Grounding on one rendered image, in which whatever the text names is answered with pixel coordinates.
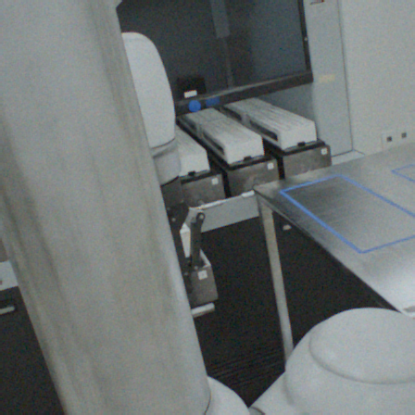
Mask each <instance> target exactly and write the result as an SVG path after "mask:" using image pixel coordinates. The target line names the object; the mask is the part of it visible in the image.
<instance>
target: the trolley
mask: <svg viewBox="0 0 415 415"><path fill-rule="evenodd" d="M253 192H254V196H255V197H256V200H257V205H258V215H259V221H260V227H261V231H262V237H263V244H264V249H265V255H266V260H267V265H268V271H269V276H270V287H271V292H272V297H273V303H274V308H275V314H276V320H277V324H278V330H279V336H280V342H281V348H282V353H283V363H284V368H285V365H286V361H287V359H288V358H289V356H290V354H291V353H292V351H293V350H294V349H293V343H292V337H291V331H290V324H289V319H288V313H287V307H286V302H285V296H284V290H283V279H282V274H281V268H280V262H279V256H278V250H277V245H276V238H275V232H274V226H273V220H272V215H271V211H273V212H274V213H275V214H276V215H277V216H279V217H280V218H281V219H282V220H283V221H284V222H286V223H287V224H288V225H289V226H290V227H291V228H292V229H294V230H295V231H296V232H297V233H298V234H300V235H302V236H303V237H304V238H305V239H306V241H307V242H308V243H310V244H311V245H312V246H313V247H314V248H315V249H317V250H318V251H319V252H320V253H321V254H322V255H323V256H325V257H326V258H327V259H328V260H329V261H330V262H332V263H333V264H334V266H335V267H336V268H337V269H339V270H340V271H341V272H342V273H343V274H344V275H346V276H347V277H348V278H349V279H350V280H351V281H352V282H354V283H355V284H356V285H357V286H358V287H359V288H361V289H362V290H363V291H364V292H365V293H366V294H367V295H369V296H370V297H371V298H372V299H373V300H374V301H376V302H377V303H378V304H379V305H380V306H381V307H382V308H384V309H389V310H393V311H396V312H400V313H402V314H405V315H408V316H410V317H411V318H413V319H414V320H415V142H413V143H409V144H406V145H403V146H400V147H397V148H393V149H390V150H385V151H383V152H379V153H376V154H372V155H369V156H365V157H360V158H356V159H353V160H349V161H347V162H343V163H339V164H336V165H332V166H330V167H326V168H323V169H319V170H314V171H310V172H307V173H303V174H300V175H296V176H293V177H289V178H285V179H282V180H279V181H276V182H270V183H266V184H263V185H260V186H256V187H253Z"/></svg>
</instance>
